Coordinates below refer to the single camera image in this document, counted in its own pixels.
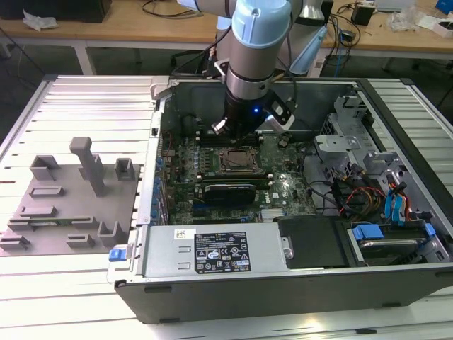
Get black monitor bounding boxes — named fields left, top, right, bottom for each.
left=0, top=0, right=113, bottom=23

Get blue disk carrier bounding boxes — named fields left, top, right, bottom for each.
left=348, top=222, right=438, bottom=267

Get red yellow power wires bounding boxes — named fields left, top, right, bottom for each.
left=339, top=187, right=386, bottom=215

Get blue flat data wire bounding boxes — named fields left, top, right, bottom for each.
left=384, top=180, right=410, bottom=227

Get black grey PC case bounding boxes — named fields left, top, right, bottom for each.
left=105, top=76, right=453, bottom=325

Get small black box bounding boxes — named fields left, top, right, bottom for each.
left=351, top=4, right=375, bottom=26

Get black plastic shroud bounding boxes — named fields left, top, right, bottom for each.
left=277, top=215, right=350, bottom=270

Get crumpled white paper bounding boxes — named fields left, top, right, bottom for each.
left=21, top=8, right=59, bottom=31

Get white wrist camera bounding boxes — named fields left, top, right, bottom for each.
left=263, top=100, right=297, bottom=135

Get green motherboard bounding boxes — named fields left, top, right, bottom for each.
left=161, top=132, right=319, bottom=227

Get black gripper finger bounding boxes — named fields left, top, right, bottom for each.
left=230, top=132, right=256, bottom=147

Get wooden desk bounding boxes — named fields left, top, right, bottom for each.
left=0, top=0, right=453, bottom=50

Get grey power supply unit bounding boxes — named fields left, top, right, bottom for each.
left=140, top=224, right=288, bottom=280

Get black graphics card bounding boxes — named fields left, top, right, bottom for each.
left=197, top=182, right=258, bottom=207

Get grey metal disk bay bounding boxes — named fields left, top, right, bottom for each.
left=313, top=94, right=408, bottom=185

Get flat grey device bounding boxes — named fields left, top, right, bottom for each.
left=374, top=0, right=415, bottom=10

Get silver chipset heatsink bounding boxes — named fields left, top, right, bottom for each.
left=260, top=208, right=287, bottom=223

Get large black box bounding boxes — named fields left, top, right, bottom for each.
left=320, top=0, right=334, bottom=28

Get CPU socket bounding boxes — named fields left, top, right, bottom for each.
left=217, top=145, right=260, bottom=174

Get grey parts rack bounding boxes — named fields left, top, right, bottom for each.
left=0, top=136, right=142, bottom=256

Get black RAM slot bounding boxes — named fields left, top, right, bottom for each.
left=197, top=171, right=274, bottom=176
left=195, top=133, right=263, bottom=140
left=197, top=181, right=274, bottom=188
left=197, top=174, right=274, bottom=180
left=197, top=177, right=274, bottom=183
left=195, top=140, right=263, bottom=148
left=195, top=130, right=263, bottom=137
left=195, top=137, right=263, bottom=144

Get clear plastic bag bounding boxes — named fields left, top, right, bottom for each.
left=385, top=5, right=440, bottom=35

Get metal socket cover frame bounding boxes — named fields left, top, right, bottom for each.
left=219, top=147, right=258, bottom=171

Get hard disk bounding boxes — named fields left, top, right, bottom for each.
left=359, top=239, right=420, bottom=267

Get white box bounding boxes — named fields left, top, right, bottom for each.
left=435, top=19, right=453, bottom=38

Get silver CPU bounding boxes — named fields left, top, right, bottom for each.
left=226, top=150, right=251, bottom=168

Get black cable bundle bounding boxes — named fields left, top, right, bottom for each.
left=300, top=140, right=346, bottom=217

